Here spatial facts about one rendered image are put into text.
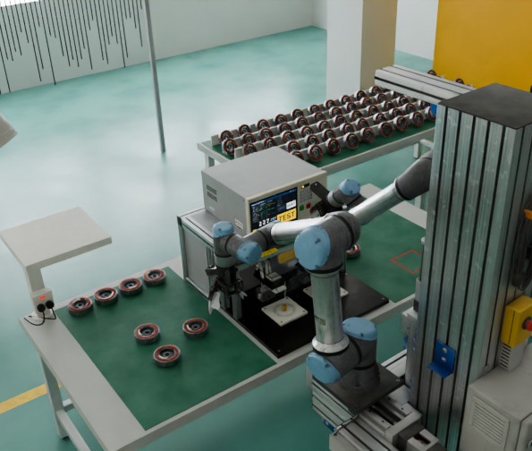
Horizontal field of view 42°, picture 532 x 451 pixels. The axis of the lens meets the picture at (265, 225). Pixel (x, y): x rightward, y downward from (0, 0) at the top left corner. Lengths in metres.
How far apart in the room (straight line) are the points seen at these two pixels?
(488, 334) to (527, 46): 4.32
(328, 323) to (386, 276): 1.36
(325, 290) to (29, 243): 1.44
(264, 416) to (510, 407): 1.88
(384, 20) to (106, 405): 5.00
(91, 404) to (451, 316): 1.45
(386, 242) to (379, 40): 3.53
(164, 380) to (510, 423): 1.39
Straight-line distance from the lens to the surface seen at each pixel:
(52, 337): 3.26
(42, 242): 3.06
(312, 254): 1.99
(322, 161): 4.63
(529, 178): 1.95
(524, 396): 2.20
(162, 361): 2.95
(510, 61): 6.34
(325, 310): 2.11
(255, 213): 2.99
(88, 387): 2.96
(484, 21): 6.45
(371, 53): 6.92
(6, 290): 5.08
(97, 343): 3.17
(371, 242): 3.73
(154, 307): 3.32
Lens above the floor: 2.68
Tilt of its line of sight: 30 degrees down
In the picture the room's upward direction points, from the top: 2 degrees counter-clockwise
